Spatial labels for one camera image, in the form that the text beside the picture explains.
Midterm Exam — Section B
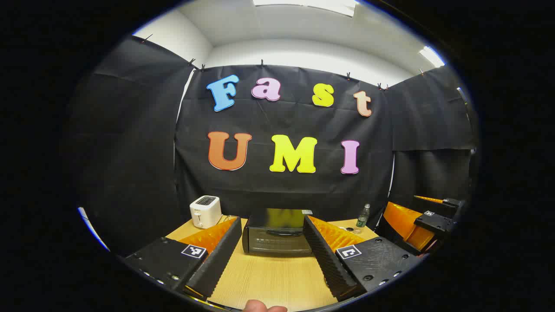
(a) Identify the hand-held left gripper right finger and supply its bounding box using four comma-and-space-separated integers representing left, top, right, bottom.
302, 215, 424, 302

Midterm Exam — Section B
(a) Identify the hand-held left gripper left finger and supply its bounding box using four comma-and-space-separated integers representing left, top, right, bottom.
124, 216, 242, 299

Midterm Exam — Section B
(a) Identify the black electric oven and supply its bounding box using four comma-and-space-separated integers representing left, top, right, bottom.
242, 208, 314, 257

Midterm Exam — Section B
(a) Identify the white toaster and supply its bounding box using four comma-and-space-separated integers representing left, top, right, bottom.
189, 195, 223, 229

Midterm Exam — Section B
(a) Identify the clear plastic water bottle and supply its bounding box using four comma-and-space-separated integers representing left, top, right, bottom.
355, 204, 371, 235

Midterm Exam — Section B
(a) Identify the black backdrop cloth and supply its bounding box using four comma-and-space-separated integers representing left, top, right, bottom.
65, 37, 477, 257

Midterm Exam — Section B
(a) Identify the ceiling light panel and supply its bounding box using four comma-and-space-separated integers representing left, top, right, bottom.
419, 46, 446, 68
253, 0, 357, 17

